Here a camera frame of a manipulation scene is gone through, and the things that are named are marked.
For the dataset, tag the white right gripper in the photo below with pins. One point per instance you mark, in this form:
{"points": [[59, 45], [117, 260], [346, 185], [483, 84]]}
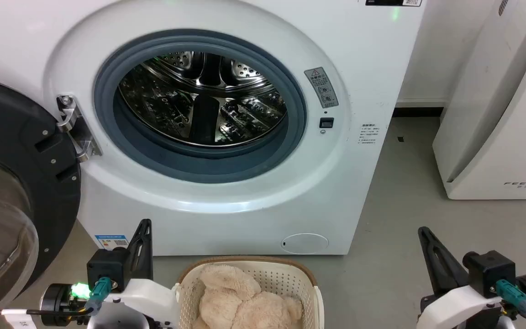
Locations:
{"points": [[454, 308]]}

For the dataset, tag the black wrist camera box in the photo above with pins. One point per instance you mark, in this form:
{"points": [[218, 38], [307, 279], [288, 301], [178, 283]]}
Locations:
{"points": [[107, 267], [491, 269]]}

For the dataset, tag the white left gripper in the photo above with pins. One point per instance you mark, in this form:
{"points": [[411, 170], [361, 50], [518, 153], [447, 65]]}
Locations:
{"points": [[153, 299]]}

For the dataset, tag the grey warning sticker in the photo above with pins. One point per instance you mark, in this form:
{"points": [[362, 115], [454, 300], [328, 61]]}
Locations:
{"points": [[321, 87]]}

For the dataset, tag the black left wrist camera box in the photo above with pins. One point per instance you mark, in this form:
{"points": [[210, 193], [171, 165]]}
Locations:
{"points": [[107, 267]]}

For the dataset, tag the grey rubber door gasket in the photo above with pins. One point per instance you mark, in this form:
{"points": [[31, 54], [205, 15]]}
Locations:
{"points": [[107, 119]]}

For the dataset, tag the oval drain filter cover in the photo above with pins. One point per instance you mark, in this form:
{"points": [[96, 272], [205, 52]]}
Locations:
{"points": [[305, 243]]}

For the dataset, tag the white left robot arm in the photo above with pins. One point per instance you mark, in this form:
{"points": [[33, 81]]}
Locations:
{"points": [[117, 322]]}

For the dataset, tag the cream plastic laundry basket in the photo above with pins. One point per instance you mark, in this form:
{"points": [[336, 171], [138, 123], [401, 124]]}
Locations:
{"points": [[286, 278]]}

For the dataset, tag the white air purifier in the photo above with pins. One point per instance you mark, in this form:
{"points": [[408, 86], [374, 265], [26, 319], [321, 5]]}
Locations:
{"points": [[500, 114]]}

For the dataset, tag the black round washer door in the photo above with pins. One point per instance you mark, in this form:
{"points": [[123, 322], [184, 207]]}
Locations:
{"points": [[12, 132]]}

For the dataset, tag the blue energy label sticker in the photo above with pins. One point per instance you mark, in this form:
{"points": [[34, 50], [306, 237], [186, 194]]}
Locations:
{"points": [[110, 241]]}

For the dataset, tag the metal washing machine door hinge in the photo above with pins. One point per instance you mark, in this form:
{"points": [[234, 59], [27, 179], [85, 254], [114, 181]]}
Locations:
{"points": [[76, 130]]}

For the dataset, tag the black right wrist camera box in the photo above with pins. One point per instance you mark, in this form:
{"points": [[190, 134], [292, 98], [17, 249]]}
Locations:
{"points": [[491, 269]]}

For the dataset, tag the white front-load washing machine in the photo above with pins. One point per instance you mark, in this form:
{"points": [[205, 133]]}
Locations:
{"points": [[363, 64]]}

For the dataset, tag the black baseboard strip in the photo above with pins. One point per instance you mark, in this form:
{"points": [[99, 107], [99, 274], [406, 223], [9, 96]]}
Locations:
{"points": [[418, 112]]}

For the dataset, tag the stainless steel washing machine drum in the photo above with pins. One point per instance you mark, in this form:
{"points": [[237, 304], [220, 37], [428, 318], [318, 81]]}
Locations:
{"points": [[162, 100]]}

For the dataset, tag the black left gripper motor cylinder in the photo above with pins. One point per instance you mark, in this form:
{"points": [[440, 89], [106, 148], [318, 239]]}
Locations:
{"points": [[55, 301]]}

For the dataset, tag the beige plush toy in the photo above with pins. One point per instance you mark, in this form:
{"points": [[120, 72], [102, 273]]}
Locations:
{"points": [[240, 301]]}

